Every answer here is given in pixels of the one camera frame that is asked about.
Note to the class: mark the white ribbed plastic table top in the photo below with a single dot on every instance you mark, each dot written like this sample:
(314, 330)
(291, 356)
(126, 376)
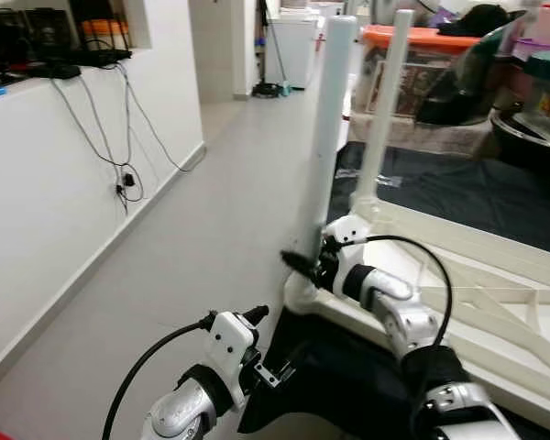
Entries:
(458, 243)

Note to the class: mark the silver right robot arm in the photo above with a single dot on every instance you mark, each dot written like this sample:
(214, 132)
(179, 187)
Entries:
(394, 302)

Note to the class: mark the crumpled clear plastic film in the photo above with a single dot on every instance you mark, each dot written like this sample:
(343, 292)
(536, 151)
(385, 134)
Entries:
(385, 179)

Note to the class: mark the black tablecloth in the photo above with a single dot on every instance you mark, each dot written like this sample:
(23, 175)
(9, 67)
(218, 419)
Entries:
(458, 192)

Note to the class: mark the beige cloth covered bench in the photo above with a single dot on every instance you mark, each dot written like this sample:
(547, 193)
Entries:
(412, 133)

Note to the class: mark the small black plug adapter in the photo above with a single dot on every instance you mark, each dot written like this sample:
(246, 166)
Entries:
(128, 179)

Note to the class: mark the box with red print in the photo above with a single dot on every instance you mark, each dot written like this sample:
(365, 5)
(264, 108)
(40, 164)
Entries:
(412, 82)

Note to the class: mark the black bag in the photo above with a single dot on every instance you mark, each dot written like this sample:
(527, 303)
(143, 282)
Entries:
(472, 64)

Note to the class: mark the container with orange lid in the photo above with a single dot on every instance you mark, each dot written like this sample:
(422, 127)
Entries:
(422, 37)

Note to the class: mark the clear plastic storage box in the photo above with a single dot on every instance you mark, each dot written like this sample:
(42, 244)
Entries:
(545, 105)

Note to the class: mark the black router on ledge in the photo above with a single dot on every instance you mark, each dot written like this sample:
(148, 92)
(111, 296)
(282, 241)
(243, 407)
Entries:
(82, 60)

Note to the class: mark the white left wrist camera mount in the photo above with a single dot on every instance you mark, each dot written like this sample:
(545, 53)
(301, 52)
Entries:
(229, 344)

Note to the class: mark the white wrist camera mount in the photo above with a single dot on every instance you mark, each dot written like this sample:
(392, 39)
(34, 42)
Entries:
(348, 229)
(229, 344)

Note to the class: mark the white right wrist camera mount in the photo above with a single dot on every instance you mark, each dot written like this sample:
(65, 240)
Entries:
(348, 229)

